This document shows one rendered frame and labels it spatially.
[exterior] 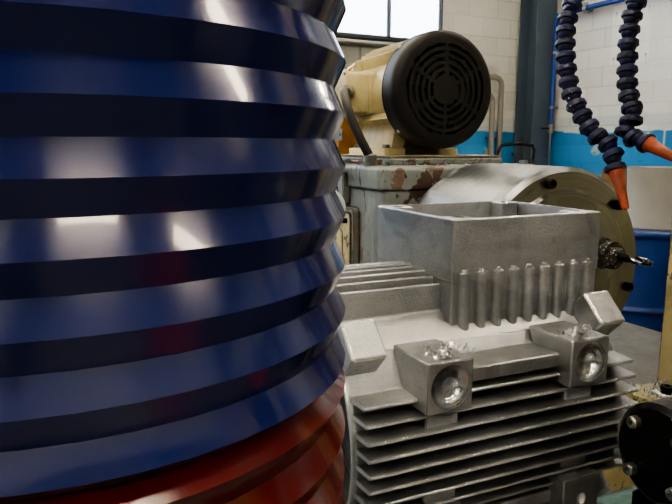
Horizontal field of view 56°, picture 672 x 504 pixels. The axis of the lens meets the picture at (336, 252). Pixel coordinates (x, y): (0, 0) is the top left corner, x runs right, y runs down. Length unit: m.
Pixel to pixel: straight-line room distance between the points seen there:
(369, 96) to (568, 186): 0.43
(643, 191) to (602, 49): 4.88
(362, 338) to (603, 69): 7.16
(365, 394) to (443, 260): 0.10
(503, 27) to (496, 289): 7.49
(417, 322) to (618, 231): 0.50
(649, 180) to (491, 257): 2.31
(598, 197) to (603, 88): 6.61
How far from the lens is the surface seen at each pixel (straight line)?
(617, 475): 0.68
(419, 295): 0.40
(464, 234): 0.40
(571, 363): 0.41
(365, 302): 0.38
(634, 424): 0.42
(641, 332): 1.49
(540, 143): 7.73
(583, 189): 0.81
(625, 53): 0.79
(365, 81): 1.10
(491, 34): 7.74
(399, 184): 0.92
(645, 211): 2.72
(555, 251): 0.44
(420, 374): 0.35
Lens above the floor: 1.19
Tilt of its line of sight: 10 degrees down
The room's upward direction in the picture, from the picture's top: straight up
